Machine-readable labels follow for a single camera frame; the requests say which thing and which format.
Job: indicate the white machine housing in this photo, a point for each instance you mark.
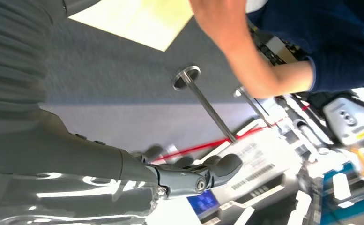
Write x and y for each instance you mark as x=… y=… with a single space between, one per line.
x=351 y=119

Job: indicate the blue display screen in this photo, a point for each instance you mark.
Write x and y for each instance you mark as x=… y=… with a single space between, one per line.
x=204 y=202

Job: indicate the red barrier belt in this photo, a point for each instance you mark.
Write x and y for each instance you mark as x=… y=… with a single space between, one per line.
x=206 y=145

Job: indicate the white printed sign board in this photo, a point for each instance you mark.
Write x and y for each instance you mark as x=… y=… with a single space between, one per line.
x=256 y=167

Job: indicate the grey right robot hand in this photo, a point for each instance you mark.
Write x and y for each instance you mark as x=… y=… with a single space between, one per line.
x=63 y=174

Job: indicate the ribbed grey right arm sleeve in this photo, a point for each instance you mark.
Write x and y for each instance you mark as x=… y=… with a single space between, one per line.
x=12 y=52

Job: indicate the person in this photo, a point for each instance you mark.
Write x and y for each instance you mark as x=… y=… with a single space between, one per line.
x=334 y=40

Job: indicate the metal stanchion post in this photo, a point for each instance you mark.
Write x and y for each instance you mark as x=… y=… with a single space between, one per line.
x=253 y=105
x=205 y=102

